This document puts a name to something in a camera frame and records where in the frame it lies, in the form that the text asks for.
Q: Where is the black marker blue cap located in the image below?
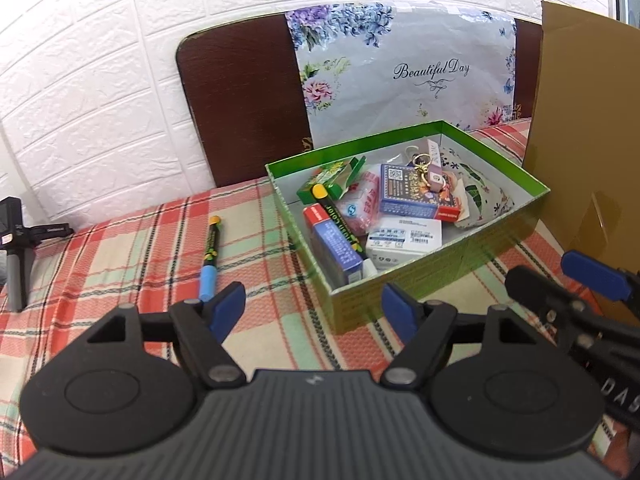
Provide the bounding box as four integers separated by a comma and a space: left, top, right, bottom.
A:
198, 216, 221, 302

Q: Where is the red blue eraser box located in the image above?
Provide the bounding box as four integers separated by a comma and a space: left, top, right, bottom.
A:
303, 204, 362, 288

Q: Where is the blue playing card box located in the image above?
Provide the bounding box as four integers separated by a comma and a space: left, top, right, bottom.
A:
378, 164, 438, 219

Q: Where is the purple keychain with tags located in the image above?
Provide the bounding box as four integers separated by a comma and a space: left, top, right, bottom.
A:
410, 139, 446, 193

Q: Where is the green eraser box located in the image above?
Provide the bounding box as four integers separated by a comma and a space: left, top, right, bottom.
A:
296, 156, 367, 205

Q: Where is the red white small box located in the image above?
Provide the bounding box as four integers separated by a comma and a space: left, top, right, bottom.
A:
435, 172, 466, 223

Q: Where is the black marker white cap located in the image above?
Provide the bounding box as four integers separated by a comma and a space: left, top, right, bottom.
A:
311, 183, 378, 278

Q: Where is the white medicine box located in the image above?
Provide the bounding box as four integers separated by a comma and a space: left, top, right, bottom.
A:
366, 216, 442, 270

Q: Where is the green cardboard box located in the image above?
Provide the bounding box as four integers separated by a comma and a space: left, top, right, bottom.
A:
266, 122, 549, 334

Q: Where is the brown cardboard box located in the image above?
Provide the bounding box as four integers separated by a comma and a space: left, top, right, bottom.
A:
520, 0, 640, 326

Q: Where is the pink tissue pack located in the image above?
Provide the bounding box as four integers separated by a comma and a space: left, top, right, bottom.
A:
336, 165, 381, 236

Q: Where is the floral fabric pouch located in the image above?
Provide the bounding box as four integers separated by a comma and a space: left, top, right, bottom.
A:
440, 148, 514, 229

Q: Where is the dark brown headboard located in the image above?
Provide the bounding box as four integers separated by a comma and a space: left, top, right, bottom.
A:
176, 11, 542, 185

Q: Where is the black camera on grey handle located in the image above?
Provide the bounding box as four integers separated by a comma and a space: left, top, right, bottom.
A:
1, 196, 75, 312

